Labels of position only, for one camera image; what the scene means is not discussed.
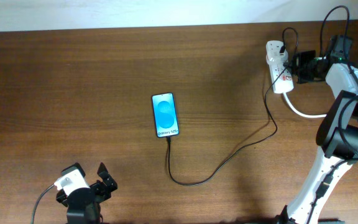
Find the white charger plug adapter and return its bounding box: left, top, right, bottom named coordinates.
left=266, top=49, right=288, bottom=65

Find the blue Galaxy smartphone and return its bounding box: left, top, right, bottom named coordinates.
left=152, top=93, right=180, bottom=138

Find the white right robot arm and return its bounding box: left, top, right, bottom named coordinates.
left=274, top=37, right=358, bottom=223

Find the white power strip cord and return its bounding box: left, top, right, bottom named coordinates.
left=282, top=55, right=358, bottom=119

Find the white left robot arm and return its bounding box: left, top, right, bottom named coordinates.
left=54, top=162, right=117, bottom=224

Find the white power strip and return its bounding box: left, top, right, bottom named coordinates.
left=265, top=40, right=294, bottom=94

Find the black charger cable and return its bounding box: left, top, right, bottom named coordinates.
left=165, top=27, right=300, bottom=187

